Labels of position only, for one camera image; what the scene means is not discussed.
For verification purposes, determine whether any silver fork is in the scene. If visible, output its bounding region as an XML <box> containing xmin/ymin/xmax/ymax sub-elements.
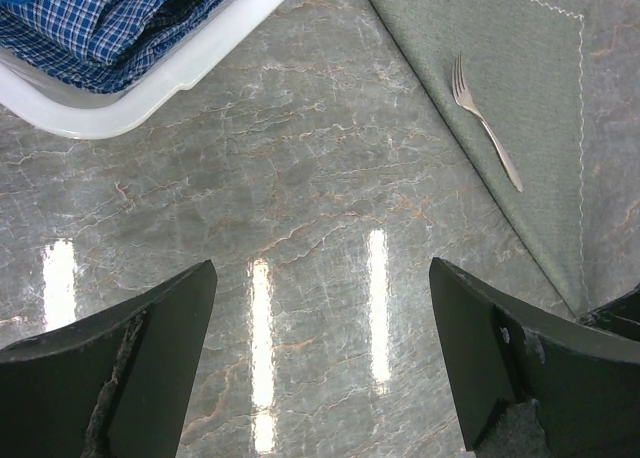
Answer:
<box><xmin>451</xmin><ymin>53</ymin><xmax>524</xmax><ymax>193</ymax></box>

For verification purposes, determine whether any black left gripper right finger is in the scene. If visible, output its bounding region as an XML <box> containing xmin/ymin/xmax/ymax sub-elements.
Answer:
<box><xmin>429</xmin><ymin>258</ymin><xmax>639</xmax><ymax>457</ymax></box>

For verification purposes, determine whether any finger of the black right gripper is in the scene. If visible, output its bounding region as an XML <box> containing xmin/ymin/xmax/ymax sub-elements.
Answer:
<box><xmin>579</xmin><ymin>287</ymin><xmax>639</xmax><ymax>328</ymax></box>

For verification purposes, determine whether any grey green napkin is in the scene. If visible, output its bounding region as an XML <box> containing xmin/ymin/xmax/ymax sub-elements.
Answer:
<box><xmin>370</xmin><ymin>0</ymin><xmax>588</xmax><ymax>312</ymax></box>

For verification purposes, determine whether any blue checkered cloth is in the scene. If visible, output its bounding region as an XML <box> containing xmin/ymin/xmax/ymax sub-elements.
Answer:
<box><xmin>1</xmin><ymin>0</ymin><xmax>225</xmax><ymax>94</ymax></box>

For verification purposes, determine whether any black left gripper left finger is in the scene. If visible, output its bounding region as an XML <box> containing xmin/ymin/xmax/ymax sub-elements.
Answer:
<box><xmin>1</xmin><ymin>260</ymin><xmax>217</xmax><ymax>457</ymax></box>

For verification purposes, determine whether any white plastic basket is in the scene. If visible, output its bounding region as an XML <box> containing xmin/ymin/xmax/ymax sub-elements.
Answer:
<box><xmin>1</xmin><ymin>0</ymin><xmax>285</xmax><ymax>140</ymax></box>

